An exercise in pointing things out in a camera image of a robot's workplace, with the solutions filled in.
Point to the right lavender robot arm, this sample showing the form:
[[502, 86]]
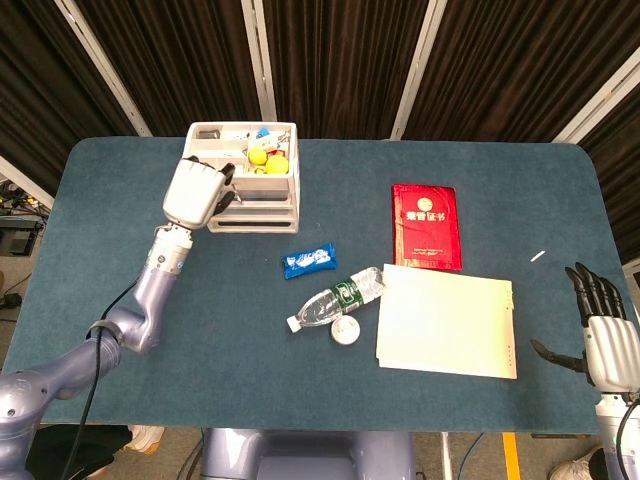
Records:
[[607, 435]]

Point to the small white strip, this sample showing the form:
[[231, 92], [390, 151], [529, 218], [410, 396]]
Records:
[[537, 256]]

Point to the white metal frame post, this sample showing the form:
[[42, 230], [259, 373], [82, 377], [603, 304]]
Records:
[[260, 60], [105, 70], [25, 180], [417, 70], [600, 95]]

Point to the white sneaker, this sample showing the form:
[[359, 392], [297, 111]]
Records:
[[575, 467], [147, 437]]

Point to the lavender robot torso base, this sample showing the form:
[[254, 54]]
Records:
[[300, 455]]

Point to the red certificate booklet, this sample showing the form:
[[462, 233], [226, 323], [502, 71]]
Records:
[[426, 230]]

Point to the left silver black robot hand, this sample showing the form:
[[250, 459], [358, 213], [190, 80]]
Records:
[[192, 192]]

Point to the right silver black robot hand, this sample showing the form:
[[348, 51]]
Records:
[[612, 350]]

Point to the clear water bottle green label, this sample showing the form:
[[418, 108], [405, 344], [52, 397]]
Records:
[[325, 307]]

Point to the cream file folder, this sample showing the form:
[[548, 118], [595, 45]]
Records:
[[445, 325]]

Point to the left lavender robot arm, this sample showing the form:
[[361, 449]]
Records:
[[150, 305]]

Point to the clear round container of paperclips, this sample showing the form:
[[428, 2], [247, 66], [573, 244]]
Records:
[[345, 331]]

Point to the blue snack packet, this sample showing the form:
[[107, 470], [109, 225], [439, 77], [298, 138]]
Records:
[[309, 261]]

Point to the white plastic drawer organizer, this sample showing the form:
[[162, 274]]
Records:
[[260, 222]]

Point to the small yellow ball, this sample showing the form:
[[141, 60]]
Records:
[[257, 155]]

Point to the large yellow ball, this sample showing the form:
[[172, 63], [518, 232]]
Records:
[[276, 165]]

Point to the dark brown curtain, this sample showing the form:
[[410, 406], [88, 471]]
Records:
[[340, 65]]

